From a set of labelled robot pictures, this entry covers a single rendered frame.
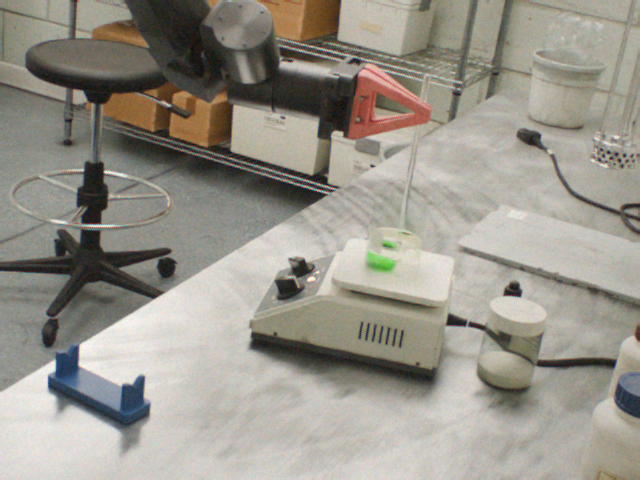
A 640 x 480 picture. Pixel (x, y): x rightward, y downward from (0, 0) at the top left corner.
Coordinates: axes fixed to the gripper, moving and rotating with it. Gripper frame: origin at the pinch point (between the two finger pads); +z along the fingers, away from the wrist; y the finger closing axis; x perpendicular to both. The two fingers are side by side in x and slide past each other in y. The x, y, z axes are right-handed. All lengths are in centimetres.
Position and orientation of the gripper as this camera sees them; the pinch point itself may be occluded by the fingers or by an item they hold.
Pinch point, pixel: (422, 113)
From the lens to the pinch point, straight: 107.1
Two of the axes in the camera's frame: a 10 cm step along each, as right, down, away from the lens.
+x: -1.3, 9.2, 3.8
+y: 2.6, -3.4, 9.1
